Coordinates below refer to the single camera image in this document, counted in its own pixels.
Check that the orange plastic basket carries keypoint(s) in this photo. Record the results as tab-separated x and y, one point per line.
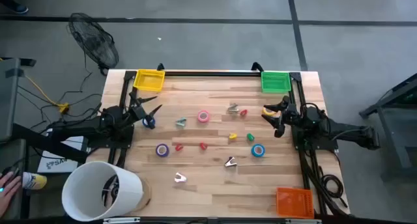
294	202

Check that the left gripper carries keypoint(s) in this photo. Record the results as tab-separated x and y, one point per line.
138	112

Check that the red mini stapler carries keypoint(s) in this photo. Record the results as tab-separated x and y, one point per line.
178	147
243	112
203	146

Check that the black stand beam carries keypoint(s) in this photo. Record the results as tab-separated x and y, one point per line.
49	144

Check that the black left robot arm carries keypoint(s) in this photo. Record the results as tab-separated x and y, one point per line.
81	129

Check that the purple tape roll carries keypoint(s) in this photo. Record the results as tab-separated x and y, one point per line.
157	150

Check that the silver bracket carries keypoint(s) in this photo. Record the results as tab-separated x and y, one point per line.
303	221
122	220

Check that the dark metal side table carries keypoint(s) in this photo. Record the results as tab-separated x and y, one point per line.
368	111

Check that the grey desk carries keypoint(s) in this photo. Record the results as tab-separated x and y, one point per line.
13	152

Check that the green mini stapler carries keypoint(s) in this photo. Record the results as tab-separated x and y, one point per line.
250	137

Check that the light blue tape roll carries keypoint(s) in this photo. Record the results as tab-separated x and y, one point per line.
253	150

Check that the person's hand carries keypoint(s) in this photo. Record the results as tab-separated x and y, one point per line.
9	194

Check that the round wooden disc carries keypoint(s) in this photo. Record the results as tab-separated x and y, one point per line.
147	194

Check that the person's shoe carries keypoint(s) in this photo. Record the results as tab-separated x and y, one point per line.
18	9

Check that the black computer mouse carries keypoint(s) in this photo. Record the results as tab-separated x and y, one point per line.
11	171

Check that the white yellow spray can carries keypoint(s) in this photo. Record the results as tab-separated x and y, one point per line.
34	181

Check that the white cylinder shade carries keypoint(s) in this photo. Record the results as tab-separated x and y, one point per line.
130	185

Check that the yellow tape roll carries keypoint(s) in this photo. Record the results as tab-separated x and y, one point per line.
267	113

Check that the grey staple remover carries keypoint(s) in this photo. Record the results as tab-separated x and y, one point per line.
233	109

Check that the pink tape roll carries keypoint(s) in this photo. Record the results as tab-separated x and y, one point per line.
198	116

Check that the pink staple remover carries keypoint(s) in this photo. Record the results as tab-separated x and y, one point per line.
180	178

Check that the yellow mini stapler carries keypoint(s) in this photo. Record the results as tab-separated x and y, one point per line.
233	136

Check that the dark blue tape roll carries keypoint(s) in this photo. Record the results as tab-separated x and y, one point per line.
145	123

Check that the yellow plastic basket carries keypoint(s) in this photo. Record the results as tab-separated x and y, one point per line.
148	80

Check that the black table frame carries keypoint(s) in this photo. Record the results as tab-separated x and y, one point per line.
211	73

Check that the black table edge rail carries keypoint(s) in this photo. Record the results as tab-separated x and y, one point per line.
176	222

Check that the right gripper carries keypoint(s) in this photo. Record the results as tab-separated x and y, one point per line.
288	115

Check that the teal staple remover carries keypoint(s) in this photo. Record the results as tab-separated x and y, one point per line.
181	122

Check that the black floor fan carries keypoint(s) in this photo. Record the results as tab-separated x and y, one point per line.
94	41

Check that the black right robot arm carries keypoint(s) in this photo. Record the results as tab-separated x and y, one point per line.
352	134

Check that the white printed box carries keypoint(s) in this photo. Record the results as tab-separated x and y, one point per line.
55	165

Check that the grey cabinet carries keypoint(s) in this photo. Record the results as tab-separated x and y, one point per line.
8	97

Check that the green plastic basket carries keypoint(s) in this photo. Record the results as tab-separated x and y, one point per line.
275	82

